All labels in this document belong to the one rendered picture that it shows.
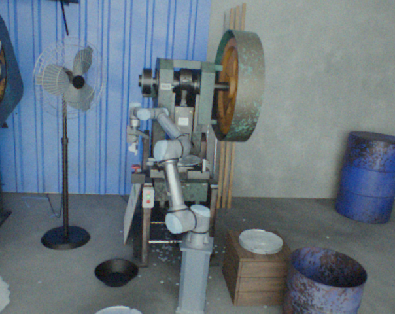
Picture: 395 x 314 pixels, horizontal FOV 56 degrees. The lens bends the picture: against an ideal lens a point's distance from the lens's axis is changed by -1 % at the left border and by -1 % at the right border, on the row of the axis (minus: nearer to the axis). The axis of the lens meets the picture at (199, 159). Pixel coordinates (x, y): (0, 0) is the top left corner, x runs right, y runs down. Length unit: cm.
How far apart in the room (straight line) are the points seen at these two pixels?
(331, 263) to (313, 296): 40
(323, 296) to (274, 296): 58
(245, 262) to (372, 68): 302
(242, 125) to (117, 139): 177
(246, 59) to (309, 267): 138
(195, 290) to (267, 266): 47
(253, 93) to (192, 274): 120
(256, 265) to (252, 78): 120
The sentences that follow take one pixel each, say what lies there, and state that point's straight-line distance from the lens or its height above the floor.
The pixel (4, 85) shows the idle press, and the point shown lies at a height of 120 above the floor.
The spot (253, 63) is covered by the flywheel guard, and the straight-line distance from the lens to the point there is 253.
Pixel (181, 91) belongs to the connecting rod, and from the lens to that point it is 275.
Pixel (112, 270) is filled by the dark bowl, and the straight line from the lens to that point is 284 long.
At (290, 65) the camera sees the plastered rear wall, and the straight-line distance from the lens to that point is 427.
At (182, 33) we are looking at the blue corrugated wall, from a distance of 393.
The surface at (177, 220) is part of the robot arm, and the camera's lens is 210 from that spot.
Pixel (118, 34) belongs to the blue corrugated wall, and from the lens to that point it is 390.
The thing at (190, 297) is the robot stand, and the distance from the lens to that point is 242.
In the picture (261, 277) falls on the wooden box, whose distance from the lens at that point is 252.
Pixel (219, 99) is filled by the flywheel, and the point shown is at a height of 120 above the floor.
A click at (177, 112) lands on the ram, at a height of 113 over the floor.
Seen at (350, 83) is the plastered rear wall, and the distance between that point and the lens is 461.
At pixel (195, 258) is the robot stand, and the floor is 39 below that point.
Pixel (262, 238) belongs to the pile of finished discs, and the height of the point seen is 38.
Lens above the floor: 153
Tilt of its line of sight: 15 degrees down
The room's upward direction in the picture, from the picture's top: 5 degrees clockwise
